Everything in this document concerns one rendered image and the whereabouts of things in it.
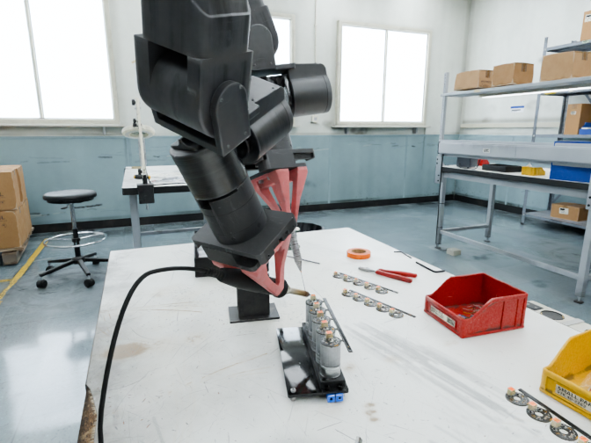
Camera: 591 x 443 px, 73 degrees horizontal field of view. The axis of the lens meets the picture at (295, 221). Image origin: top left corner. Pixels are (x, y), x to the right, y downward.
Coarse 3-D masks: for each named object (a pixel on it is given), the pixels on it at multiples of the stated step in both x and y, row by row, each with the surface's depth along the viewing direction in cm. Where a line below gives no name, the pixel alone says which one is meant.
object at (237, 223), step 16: (240, 192) 37; (208, 208) 38; (224, 208) 37; (240, 208) 38; (256, 208) 39; (208, 224) 40; (224, 224) 38; (240, 224) 38; (256, 224) 40; (272, 224) 41; (288, 224) 40; (208, 240) 42; (224, 240) 40; (240, 240) 39; (256, 240) 39; (272, 240) 38; (256, 256) 37; (272, 256) 39
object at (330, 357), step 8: (320, 344) 47; (320, 352) 48; (328, 352) 46; (336, 352) 47; (320, 360) 48; (328, 360) 47; (336, 360) 47; (320, 368) 48; (328, 368) 47; (336, 368) 47; (328, 376) 47; (336, 376) 47
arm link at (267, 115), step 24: (216, 96) 29; (240, 96) 31; (264, 96) 37; (168, 120) 34; (216, 120) 30; (240, 120) 32; (264, 120) 38; (288, 120) 41; (216, 144) 32; (264, 144) 39
